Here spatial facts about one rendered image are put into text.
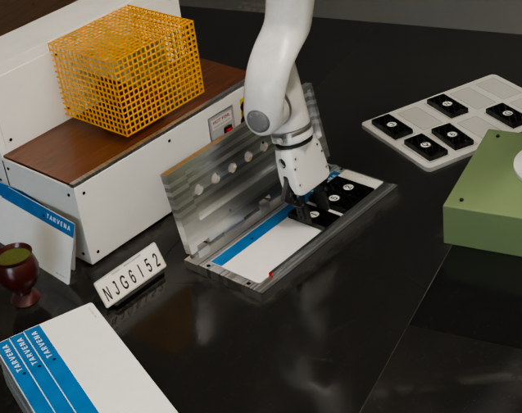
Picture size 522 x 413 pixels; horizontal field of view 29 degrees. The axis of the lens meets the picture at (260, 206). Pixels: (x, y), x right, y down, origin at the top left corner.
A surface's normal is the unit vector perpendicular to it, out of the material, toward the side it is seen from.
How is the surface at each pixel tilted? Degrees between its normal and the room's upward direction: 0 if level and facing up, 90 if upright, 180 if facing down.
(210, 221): 79
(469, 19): 90
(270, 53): 42
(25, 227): 69
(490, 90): 0
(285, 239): 0
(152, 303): 0
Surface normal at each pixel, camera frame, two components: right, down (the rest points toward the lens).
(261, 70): -0.36, -0.04
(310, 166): 0.71, 0.11
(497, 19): -0.44, 0.53
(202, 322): -0.11, -0.84
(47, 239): -0.69, 0.12
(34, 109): 0.75, 0.29
